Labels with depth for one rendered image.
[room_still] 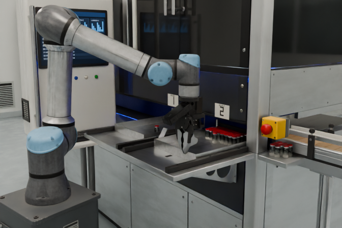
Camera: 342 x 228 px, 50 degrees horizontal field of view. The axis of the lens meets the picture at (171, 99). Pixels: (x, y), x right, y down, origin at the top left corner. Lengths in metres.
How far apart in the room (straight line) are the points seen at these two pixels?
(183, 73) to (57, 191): 0.58
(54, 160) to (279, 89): 0.89
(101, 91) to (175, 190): 0.70
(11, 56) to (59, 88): 5.31
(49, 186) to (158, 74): 0.51
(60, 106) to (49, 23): 0.31
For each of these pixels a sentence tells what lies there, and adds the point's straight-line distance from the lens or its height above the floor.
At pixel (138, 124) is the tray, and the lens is 1.87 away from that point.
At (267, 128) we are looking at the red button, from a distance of 1.38.
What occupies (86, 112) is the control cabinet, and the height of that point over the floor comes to 0.91.
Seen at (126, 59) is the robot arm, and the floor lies 1.26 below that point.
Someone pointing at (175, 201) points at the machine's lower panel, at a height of 0.49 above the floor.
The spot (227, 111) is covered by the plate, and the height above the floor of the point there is 1.03.
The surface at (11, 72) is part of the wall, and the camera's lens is 6.66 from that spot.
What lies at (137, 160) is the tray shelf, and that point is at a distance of 1.39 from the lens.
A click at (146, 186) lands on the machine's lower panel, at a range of 2.17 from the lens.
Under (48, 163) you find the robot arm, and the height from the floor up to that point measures 0.93.
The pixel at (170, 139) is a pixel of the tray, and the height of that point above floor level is 0.90.
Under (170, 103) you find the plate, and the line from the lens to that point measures 1.83.
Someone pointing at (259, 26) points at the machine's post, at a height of 1.37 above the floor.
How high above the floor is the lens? 1.33
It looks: 10 degrees down
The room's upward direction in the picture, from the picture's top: straight up
